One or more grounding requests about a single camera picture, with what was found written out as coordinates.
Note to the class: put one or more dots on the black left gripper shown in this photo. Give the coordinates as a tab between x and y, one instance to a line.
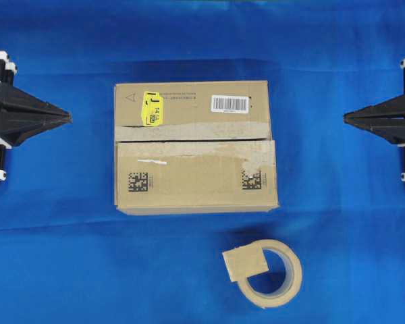
14	132

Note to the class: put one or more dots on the beige tape piece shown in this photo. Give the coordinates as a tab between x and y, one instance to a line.
245	261

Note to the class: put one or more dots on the brown cardboard box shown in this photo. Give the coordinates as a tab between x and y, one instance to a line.
197	161

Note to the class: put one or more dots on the beige tape roll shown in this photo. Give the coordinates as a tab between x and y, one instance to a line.
291	284

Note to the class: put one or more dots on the yellow sticker label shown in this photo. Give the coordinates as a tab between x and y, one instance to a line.
152	109

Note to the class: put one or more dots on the blue table cloth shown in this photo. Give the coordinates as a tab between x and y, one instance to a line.
67	255

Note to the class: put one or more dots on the white barcode label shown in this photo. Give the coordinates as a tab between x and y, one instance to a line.
229	104

